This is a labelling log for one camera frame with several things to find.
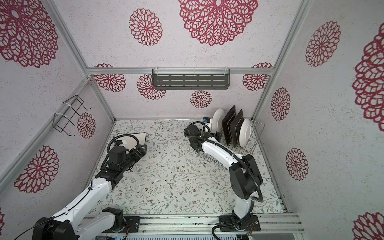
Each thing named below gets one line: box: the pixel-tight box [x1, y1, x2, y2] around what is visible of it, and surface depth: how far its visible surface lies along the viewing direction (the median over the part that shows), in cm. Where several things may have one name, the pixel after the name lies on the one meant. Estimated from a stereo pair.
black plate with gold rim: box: [229, 109, 244, 148], surface depth 95 cm
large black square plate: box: [221, 104, 237, 147], surface depth 97 cm
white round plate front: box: [239, 118, 253, 147], surface depth 97 cm
